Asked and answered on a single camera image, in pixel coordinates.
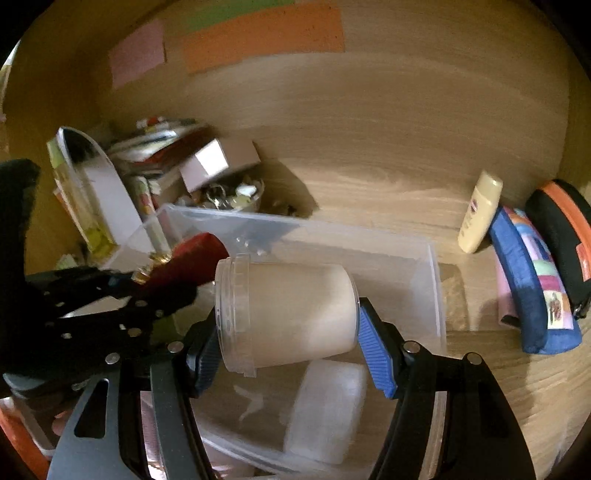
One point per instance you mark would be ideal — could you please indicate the clear plastic jar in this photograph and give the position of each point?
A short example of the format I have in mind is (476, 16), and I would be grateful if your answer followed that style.
(286, 309)

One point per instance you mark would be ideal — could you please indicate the orange sticky note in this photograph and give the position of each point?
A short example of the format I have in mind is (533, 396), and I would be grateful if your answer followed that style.
(263, 41)

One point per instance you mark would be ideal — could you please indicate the person's left forearm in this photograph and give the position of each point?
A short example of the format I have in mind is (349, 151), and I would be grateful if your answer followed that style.
(18, 443)

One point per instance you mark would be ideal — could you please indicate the bowl of small trinkets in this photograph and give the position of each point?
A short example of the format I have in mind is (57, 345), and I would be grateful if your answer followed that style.
(231, 196)

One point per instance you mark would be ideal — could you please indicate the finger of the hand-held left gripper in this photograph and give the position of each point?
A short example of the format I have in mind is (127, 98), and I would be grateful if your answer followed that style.
(115, 332)
(74, 279)

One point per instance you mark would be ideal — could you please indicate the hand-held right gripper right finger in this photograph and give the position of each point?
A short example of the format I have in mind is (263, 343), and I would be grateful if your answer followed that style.
(376, 355)

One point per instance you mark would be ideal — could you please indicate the black case with orange zip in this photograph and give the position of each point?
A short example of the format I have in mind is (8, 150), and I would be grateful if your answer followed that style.
(561, 230)

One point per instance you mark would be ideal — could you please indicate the blue patchwork pouch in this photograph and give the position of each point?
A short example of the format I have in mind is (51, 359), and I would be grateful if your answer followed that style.
(526, 286)

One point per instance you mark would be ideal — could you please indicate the yellow lotion bottle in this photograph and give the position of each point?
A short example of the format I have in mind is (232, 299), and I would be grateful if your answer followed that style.
(480, 212)

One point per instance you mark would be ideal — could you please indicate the green sticky note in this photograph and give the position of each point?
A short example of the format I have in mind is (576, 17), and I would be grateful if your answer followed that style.
(221, 16)

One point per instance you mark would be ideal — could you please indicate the wooden desktop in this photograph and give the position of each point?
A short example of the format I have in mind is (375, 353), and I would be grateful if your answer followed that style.
(369, 184)

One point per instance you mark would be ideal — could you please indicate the frosted white container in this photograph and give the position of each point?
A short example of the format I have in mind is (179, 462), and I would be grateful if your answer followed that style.
(328, 410)

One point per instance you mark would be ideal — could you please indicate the pink cardboard box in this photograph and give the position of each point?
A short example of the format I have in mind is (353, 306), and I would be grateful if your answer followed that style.
(217, 161)

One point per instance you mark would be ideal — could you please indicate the pink sticky note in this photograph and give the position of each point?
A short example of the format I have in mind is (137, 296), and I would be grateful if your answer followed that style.
(137, 53)

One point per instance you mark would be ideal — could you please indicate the stack of books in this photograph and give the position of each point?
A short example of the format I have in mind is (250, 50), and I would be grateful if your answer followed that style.
(152, 147)

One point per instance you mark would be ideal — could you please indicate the white magazine file holder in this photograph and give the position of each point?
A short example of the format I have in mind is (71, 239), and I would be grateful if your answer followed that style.
(111, 194)

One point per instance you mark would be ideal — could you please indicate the red pouch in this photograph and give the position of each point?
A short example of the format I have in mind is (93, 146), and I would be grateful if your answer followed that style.
(189, 263)

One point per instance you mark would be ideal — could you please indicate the flat pink case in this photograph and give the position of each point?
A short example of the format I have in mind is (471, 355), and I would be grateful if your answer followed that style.
(505, 300)

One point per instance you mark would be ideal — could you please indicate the clear plastic storage box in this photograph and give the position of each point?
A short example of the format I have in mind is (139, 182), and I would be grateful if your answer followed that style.
(406, 277)

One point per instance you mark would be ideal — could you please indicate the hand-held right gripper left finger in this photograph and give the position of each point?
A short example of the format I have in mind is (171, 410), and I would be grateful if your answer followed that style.
(205, 364)

